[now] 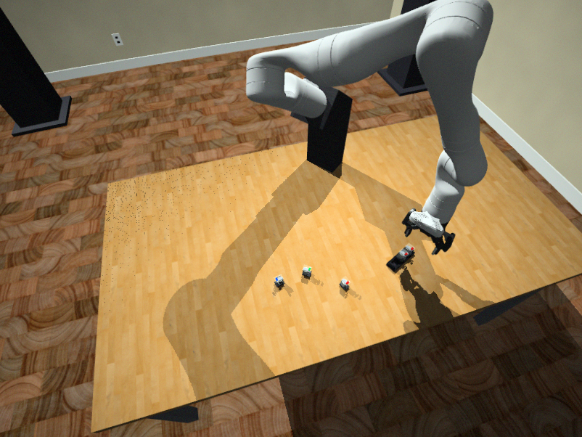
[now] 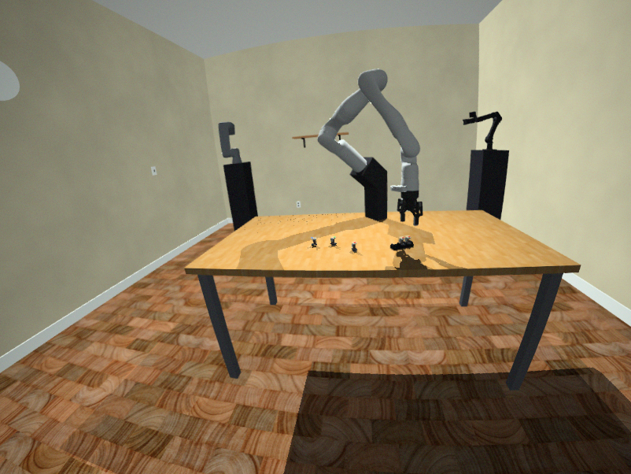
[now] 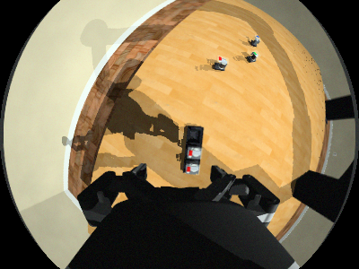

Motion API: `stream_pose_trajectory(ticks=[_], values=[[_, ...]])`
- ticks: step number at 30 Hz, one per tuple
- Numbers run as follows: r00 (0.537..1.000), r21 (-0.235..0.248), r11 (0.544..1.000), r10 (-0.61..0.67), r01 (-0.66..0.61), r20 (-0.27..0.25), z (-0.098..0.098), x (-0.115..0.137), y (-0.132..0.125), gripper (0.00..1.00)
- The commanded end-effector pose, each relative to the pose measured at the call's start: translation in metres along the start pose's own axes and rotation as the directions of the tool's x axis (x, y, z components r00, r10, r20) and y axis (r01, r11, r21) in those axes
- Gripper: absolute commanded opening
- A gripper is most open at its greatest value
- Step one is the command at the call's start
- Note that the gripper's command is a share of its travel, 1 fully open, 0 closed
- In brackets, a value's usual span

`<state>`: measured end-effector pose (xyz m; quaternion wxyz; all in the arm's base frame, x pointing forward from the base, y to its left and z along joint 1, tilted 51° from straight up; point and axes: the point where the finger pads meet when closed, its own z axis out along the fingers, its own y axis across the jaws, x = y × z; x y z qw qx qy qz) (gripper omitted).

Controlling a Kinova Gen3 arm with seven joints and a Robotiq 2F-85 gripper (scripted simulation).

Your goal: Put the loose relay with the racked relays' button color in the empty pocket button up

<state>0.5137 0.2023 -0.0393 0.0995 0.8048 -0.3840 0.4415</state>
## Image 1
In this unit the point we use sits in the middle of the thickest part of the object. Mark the clear relay with green button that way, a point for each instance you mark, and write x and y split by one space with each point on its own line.
306 271

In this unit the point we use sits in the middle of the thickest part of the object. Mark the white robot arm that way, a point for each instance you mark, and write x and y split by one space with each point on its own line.
447 52

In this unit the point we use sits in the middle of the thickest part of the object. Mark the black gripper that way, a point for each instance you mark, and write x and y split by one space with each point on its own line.
439 243

